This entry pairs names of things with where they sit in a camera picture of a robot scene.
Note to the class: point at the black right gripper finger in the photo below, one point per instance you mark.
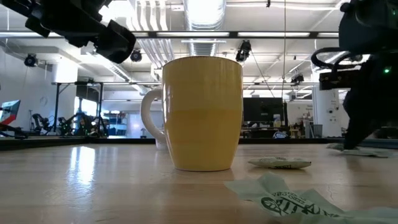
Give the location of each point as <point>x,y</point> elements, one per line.
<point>363,118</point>

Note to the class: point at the green stevia packet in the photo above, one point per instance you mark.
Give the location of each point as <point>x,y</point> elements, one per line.
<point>280,162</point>
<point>280,199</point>
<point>357,216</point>
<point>335,146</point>
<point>373,153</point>

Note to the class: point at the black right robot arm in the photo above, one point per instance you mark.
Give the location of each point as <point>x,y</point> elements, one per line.
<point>370,25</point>

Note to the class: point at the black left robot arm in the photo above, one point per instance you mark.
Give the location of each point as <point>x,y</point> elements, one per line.
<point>15,4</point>

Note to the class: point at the background black robot arm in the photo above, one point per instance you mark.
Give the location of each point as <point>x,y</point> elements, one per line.
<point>42,123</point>

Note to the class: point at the white round column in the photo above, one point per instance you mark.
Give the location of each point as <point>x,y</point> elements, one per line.
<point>326,109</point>

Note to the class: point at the black computer monitor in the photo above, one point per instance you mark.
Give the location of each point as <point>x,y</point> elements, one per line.
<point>264,110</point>

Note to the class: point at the tilted background monitor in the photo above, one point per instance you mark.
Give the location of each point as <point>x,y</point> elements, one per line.
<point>9,110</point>

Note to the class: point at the overhead beam with light strips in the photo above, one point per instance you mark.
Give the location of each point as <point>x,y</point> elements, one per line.
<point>233,34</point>

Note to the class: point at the yellow ceramic mug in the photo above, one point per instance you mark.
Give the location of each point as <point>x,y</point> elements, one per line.
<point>202,124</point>

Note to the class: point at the black ceiling camera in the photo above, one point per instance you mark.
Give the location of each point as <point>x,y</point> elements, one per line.
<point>30,60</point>
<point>297,78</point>
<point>244,49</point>
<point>136,56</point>

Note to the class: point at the black background station frame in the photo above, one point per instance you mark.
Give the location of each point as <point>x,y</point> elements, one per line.
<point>57,105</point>

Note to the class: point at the black aluminium table frame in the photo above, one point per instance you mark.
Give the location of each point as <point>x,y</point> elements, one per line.
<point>93,140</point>

